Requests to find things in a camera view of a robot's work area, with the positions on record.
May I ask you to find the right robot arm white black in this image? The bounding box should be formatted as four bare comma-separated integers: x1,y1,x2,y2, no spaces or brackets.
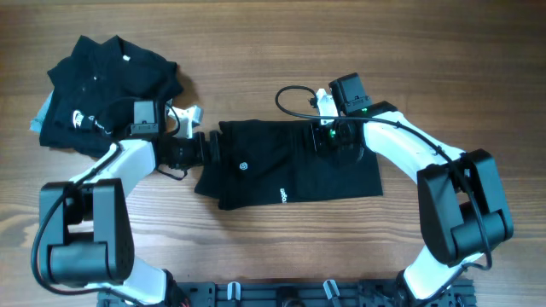
310,73,514,306

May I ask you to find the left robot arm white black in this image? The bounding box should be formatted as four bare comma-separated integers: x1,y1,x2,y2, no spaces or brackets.
31,101,219,306

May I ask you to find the light grey folded garment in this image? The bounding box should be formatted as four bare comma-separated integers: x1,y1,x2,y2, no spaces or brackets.
29,91,54,133

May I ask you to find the stack of folded black clothes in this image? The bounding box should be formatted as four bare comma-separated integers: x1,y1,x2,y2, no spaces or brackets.
39,36,183,158

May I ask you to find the black t-shirt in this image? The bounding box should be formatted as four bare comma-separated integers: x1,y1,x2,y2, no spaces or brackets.
195,120,383,211

